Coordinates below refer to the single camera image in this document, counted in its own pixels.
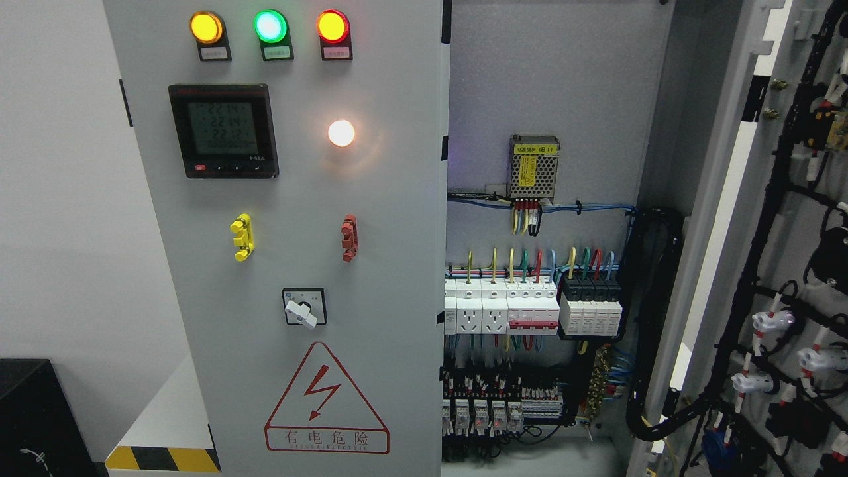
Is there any relay terminal row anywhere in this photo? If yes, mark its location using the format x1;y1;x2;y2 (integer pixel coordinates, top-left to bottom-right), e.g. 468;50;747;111
441;369;564;437

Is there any white socket breaker row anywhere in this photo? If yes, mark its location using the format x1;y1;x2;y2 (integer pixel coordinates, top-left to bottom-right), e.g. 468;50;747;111
443;277;560;335

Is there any grey cabinet door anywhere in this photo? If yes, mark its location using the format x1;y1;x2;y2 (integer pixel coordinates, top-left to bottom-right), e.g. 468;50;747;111
625;1;846;476
104;1;449;476

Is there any green indicator lamp left door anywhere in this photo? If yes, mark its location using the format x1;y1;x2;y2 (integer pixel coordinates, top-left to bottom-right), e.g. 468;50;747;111
252;9;288;44

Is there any white glowing indicator lamp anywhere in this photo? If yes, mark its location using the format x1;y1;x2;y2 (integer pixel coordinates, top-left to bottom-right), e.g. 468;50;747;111
327;119;356;148

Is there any yellow terminal post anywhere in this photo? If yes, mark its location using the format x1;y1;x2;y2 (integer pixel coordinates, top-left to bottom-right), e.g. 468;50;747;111
230;213;255;262

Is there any black digital power meter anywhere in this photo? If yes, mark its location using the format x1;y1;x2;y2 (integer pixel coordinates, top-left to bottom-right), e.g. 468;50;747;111
168;83;279;179

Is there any white rotary selector switch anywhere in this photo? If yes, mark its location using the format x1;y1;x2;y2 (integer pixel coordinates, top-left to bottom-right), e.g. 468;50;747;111
281;288;327;329

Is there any metal mesh power supply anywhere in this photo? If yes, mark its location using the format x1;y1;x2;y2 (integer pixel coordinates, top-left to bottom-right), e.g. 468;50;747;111
507;134;560;199

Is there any red triangle warning sticker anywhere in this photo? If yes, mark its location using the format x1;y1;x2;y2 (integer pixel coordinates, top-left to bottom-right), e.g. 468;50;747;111
264;341;390;454

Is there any red terminal post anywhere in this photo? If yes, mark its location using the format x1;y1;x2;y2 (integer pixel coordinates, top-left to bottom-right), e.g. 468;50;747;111
341;214;358;263

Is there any black cable conduit right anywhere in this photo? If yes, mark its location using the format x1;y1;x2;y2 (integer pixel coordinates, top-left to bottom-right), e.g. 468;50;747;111
623;208;710;443

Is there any red indicator lamp left door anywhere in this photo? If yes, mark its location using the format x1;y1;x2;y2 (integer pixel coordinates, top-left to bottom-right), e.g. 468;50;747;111
316;9;350;44

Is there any black box at left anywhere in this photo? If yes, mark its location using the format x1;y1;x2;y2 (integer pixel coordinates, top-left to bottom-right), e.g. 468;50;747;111
1;358;97;476

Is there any yellow indicator lamp left door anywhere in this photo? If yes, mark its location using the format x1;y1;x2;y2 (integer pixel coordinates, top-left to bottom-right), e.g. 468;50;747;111
189;10;225;44

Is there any black white surge protector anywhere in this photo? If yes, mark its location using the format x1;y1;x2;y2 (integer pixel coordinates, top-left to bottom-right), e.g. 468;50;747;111
557;274;623;341

